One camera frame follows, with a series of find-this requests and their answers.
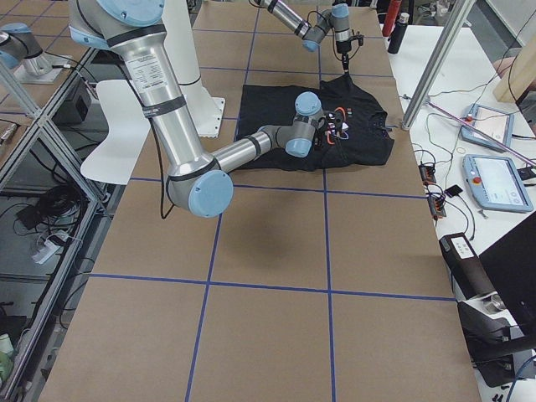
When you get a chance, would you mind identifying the small electronics board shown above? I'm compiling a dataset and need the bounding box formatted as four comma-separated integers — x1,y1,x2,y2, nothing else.
419,164,436,185

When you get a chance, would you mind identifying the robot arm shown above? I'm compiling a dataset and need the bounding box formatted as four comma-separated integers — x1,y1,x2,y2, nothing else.
69,1,325,218
249,0,363,77

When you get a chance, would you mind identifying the black box with label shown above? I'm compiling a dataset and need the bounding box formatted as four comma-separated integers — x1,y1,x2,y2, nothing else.
439,233,495,299

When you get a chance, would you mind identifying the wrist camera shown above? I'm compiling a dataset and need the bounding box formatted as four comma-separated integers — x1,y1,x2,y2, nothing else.
350,33,364,47
314,106,349,150

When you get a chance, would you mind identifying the aluminium frame post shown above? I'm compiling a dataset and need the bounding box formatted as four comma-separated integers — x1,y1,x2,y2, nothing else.
401,0,476,131

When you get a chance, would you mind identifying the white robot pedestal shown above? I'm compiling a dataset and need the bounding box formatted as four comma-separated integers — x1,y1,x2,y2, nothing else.
162,0,225,138

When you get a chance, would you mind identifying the black power adapter floor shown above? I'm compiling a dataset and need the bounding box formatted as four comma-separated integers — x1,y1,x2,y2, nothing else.
16,205,46,229

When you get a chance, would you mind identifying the teach pendant tablet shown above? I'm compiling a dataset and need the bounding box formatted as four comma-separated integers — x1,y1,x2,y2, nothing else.
462,154,533,213
460,104,514,152

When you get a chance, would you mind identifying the near teach pendant tablet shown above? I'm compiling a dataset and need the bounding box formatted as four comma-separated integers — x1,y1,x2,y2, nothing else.
462,154,533,213

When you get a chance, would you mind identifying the black printed t-shirt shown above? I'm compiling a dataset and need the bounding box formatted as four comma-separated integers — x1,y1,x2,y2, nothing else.
237,75,394,171

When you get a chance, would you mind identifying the red water bottle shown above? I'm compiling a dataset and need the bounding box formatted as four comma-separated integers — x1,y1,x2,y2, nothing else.
382,0,402,38

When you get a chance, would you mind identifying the far teach pendant tablet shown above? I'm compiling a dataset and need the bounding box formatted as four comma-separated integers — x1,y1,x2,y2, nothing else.
460,104,514,152

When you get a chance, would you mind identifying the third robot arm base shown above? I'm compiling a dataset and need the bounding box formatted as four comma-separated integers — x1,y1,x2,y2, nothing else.
1,23,71,84

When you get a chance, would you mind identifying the white plastic chair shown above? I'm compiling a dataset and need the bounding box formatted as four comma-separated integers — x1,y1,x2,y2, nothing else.
80,80,150,185

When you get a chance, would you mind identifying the black water bottle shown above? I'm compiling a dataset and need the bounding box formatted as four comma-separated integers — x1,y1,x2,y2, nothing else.
387,13,410,54

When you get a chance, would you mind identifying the reacher grabber stick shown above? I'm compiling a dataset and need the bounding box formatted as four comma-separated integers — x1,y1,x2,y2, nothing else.
426,98,536,167

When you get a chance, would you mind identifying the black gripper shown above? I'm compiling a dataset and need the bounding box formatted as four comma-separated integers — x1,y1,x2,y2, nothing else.
334,40,351,79

